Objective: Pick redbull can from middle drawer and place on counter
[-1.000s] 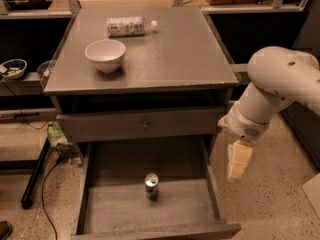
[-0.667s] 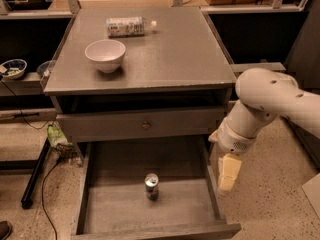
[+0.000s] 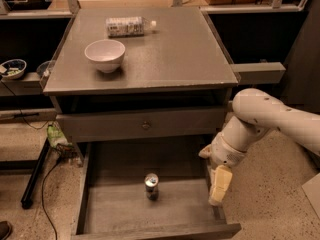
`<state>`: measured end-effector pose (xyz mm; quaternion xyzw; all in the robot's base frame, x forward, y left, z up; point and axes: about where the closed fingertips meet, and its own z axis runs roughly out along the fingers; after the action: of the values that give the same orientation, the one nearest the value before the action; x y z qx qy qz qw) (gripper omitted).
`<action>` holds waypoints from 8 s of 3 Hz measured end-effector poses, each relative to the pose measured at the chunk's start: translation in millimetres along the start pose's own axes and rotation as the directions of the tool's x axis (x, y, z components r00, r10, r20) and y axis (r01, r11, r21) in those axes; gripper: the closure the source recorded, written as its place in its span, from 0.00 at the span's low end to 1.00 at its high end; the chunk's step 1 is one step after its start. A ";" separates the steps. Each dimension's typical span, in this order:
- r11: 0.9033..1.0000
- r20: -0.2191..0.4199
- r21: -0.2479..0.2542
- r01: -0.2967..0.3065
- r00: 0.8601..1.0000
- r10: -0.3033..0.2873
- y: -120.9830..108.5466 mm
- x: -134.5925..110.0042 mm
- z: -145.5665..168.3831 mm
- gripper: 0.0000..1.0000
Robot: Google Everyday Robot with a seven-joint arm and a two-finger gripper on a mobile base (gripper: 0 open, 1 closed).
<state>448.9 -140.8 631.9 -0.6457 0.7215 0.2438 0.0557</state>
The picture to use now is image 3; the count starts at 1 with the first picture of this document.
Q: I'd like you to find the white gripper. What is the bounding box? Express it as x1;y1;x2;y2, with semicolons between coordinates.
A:
199;133;247;206

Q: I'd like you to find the redbull can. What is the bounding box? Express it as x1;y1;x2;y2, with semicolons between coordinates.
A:
144;173;159;201

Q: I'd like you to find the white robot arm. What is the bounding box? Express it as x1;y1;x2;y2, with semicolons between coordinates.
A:
199;88;320;206

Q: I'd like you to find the closed drawer with knob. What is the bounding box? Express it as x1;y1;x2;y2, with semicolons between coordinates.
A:
57;107;225;143

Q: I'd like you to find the open bottom drawer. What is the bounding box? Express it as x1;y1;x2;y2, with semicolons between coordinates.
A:
71;136;241;240

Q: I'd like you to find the grey drawer cabinet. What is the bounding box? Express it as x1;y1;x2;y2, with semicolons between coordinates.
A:
40;6;242;167

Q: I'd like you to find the grey side shelf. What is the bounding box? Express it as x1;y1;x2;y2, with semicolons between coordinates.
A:
231;62;286;85

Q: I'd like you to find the white bowl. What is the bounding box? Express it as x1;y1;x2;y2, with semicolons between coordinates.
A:
84;39;126;73

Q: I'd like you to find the green snack bag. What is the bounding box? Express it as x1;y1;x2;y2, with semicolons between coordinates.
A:
47;124;71;148

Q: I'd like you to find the plastic water bottle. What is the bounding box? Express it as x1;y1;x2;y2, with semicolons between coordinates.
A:
106;16;157;38

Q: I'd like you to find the black metal bar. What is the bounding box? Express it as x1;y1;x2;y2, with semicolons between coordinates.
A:
21;140;50;209

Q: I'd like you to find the small glass bowl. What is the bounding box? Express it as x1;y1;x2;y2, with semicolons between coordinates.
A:
36;60;56;78

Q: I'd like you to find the brown shoe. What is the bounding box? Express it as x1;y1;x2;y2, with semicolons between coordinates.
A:
0;221;12;240

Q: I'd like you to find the blue patterned bowl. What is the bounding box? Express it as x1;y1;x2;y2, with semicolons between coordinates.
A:
0;59;27;80

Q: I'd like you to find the black floor cable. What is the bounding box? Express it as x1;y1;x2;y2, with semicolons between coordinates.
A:
40;155;64;240

